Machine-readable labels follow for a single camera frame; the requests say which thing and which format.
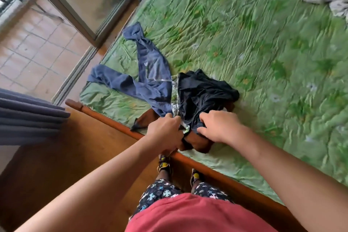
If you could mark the person's left hand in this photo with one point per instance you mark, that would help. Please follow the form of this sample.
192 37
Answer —
164 134

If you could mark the person's right hand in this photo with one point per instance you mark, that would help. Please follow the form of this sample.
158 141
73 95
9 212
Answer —
223 127

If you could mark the brown fleece garment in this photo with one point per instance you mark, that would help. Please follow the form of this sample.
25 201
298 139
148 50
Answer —
198 142

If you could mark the dark navy clothes pile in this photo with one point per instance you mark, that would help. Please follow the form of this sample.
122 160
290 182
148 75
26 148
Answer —
204 93

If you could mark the person's right forearm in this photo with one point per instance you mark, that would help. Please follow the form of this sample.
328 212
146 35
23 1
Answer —
299 185

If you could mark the person's left forearm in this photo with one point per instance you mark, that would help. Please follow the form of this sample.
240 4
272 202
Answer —
81 193

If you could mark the person's dark slipper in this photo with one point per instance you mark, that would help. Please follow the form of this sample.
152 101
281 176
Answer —
196 176
164 162

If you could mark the person's floral patterned trousers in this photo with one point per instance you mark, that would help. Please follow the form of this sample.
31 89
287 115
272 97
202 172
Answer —
157 191

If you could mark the person's red shirt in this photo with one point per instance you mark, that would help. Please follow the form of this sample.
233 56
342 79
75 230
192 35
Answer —
195 215

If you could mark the green floral bedsheet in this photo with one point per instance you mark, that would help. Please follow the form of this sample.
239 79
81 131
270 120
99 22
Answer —
244 22

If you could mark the wooden bed frame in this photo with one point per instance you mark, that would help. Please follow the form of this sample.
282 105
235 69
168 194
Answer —
239 191

